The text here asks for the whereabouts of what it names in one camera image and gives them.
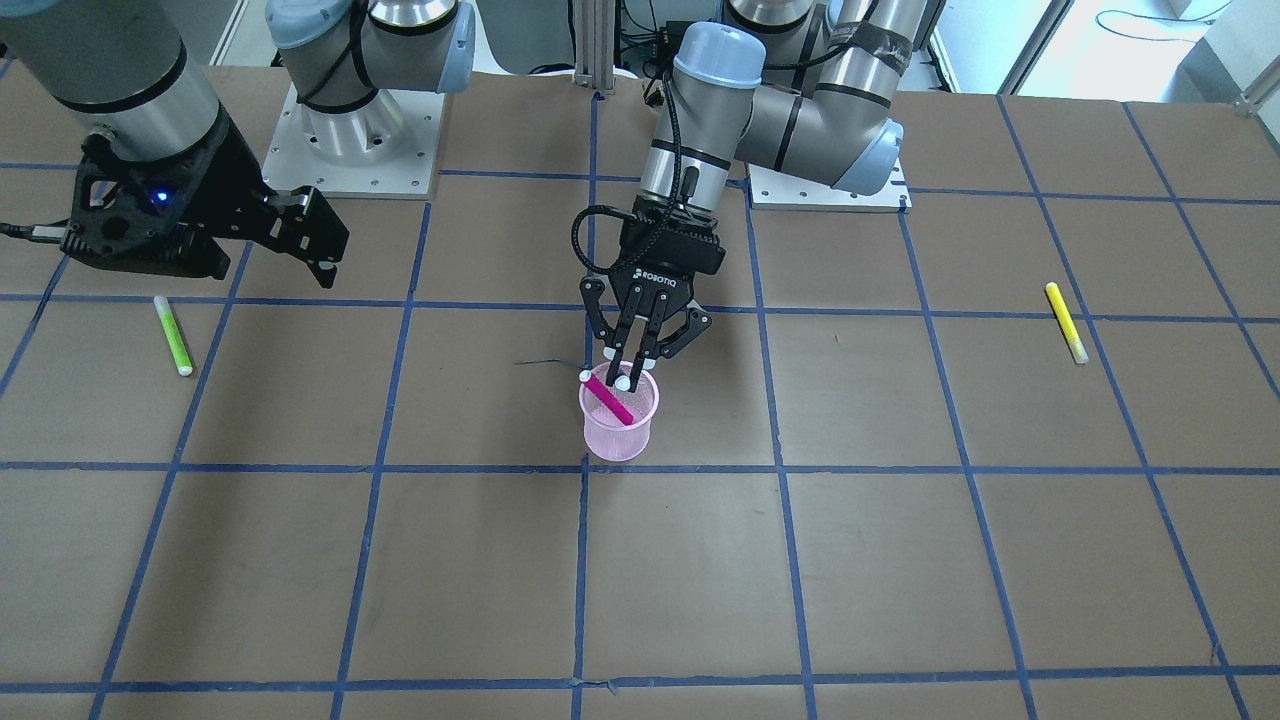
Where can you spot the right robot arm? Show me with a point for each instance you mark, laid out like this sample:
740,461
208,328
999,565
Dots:
121,66

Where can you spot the yellow highlighter pen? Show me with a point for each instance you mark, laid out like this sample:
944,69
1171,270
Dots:
1066,323

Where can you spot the green highlighter pen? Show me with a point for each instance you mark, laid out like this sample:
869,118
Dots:
173,336

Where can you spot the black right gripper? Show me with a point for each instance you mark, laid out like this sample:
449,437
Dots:
236,172

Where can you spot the pink mesh cup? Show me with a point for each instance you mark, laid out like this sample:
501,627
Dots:
605,435

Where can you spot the pink highlighter pen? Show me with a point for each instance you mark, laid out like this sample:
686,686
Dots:
606,398

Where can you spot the aluminium frame post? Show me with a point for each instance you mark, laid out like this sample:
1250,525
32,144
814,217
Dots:
594,39

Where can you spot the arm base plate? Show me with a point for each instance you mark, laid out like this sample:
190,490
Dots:
775,191
387,150

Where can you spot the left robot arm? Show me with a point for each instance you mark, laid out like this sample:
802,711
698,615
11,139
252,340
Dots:
786,85

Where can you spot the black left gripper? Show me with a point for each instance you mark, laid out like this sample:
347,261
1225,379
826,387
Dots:
668,272

